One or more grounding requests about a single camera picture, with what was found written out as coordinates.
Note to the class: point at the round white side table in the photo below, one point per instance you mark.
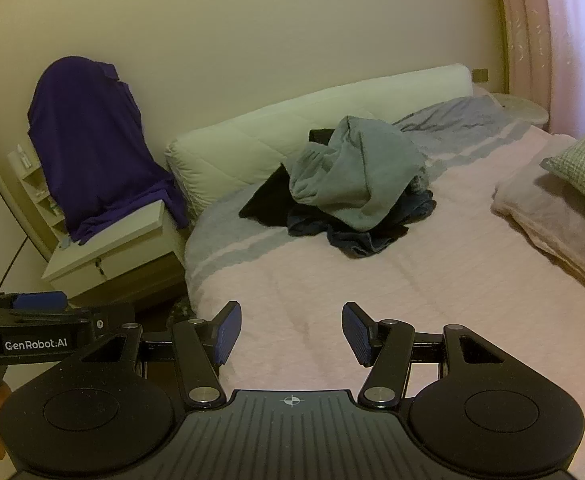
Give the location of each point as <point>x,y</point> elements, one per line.
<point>522,108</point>

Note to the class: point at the purple cloth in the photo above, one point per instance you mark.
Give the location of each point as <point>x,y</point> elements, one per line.
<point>97,150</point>

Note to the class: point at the pink curtain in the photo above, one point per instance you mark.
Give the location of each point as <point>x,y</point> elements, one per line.
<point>572,35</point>

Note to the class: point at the grey-green knitted sweater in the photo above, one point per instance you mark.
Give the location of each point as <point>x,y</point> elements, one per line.
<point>362,175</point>

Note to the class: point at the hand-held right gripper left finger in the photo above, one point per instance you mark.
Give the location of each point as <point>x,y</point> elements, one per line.
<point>227,335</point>

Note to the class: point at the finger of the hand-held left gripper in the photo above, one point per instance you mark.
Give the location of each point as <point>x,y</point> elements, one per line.
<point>40,301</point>

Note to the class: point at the pink bed cover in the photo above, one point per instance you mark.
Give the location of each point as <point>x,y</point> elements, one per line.
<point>322,280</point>

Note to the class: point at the wall outlet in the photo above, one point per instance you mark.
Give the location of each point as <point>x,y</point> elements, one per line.
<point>480,74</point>

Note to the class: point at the small white bottle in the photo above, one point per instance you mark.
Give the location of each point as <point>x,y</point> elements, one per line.
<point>22,156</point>

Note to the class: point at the dark blue jeans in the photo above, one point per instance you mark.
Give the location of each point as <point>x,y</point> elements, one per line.
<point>355,244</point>

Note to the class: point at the nightstand drawer key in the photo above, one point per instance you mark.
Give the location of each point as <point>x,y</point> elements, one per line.
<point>101,266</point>

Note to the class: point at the white nightstand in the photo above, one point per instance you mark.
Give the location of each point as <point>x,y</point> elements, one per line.
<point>117,255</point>

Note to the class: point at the white quilted headboard cushion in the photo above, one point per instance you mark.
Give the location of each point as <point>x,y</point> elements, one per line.
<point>252,130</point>

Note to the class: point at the folded pink blanket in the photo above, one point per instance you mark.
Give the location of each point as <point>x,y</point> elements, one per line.
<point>537,210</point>

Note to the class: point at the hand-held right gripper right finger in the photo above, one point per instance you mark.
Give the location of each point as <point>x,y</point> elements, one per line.
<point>356,335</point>

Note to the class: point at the grey wrinkled sheet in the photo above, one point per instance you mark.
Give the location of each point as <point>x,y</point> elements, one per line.
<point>452,120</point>

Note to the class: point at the white shelf unit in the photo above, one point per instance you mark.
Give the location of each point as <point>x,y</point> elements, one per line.
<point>33,182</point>

